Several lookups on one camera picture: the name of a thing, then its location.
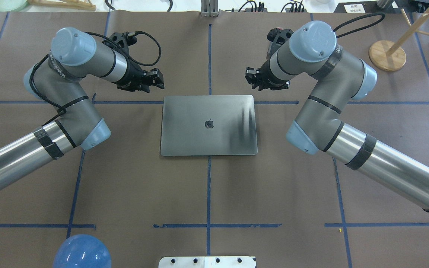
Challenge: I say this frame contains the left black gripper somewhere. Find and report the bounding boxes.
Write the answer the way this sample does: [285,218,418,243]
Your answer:
[117,60,165,93]

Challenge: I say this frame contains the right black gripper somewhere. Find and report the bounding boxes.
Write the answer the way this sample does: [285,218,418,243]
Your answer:
[246,60,289,90]

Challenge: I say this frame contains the grey laptop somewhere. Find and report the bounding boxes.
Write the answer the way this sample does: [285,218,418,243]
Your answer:
[160,95,258,156]

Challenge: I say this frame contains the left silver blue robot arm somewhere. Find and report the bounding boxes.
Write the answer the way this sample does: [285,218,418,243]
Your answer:
[0,27,165,190]

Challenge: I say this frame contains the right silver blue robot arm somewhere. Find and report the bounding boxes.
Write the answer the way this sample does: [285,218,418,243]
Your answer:
[245,20,429,214]

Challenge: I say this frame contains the wooden dish rack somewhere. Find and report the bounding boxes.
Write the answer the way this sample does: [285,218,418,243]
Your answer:
[27,0,96,12]

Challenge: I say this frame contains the wooden mug tree stand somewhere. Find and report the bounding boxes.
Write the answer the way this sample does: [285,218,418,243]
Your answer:
[368,7,429,72]

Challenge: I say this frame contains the black label box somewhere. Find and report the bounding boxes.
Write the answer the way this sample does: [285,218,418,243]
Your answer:
[334,1,378,14]

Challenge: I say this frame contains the pale green plate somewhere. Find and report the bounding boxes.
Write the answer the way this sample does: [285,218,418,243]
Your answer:
[0,0,28,12]

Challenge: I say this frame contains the blue desk lamp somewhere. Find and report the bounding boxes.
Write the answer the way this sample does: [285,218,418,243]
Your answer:
[52,234,112,268]

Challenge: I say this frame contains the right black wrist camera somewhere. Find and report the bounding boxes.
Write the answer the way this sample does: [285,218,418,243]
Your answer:
[267,27,293,58]

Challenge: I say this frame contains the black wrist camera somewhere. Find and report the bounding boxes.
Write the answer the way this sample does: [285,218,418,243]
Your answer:
[105,32,137,53]
[267,27,293,58]

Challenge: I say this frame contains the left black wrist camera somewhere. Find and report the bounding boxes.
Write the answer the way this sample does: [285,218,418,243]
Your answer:
[105,32,137,53]

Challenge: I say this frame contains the aluminium frame post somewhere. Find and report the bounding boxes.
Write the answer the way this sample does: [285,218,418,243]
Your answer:
[200,0,219,17]

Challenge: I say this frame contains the left black camera cable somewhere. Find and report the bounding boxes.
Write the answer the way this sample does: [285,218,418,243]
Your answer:
[29,31,162,127]

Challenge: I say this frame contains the black camera cable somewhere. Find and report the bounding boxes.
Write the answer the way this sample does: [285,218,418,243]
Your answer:
[29,31,162,127]
[332,12,385,38]

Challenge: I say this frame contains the right black camera cable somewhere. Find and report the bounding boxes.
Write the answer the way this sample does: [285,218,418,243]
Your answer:
[332,12,385,38]

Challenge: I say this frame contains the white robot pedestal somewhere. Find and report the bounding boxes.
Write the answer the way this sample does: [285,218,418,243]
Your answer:
[158,256,257,268]

